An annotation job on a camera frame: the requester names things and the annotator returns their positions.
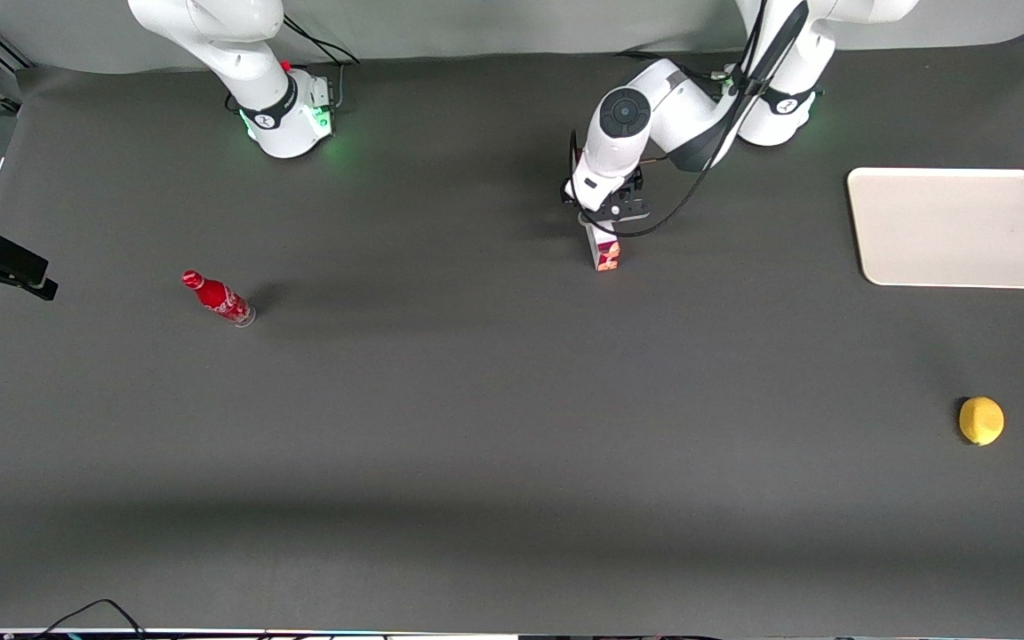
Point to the yellow lemon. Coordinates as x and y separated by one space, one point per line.
981 420

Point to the red cookie box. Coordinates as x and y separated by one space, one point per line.
604 252

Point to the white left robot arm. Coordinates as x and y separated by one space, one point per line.
681 107

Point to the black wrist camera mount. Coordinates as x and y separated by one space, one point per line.
628 204

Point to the red soda bottle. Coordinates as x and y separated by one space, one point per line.
220 299

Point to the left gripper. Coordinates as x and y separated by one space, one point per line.
632 188

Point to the white rectangular tray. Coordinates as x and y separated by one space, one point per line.
956 228

